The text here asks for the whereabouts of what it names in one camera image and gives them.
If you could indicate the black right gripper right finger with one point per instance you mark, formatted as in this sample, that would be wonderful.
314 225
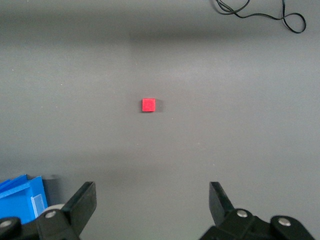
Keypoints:
222 212

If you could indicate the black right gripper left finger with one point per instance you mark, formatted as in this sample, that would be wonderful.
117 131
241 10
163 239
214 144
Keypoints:
77 210

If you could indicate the red cube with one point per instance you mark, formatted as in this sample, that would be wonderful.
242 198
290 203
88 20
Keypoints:
148 105

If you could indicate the blue plastic bin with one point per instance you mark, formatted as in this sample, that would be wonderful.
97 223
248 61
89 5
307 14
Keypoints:
15 200

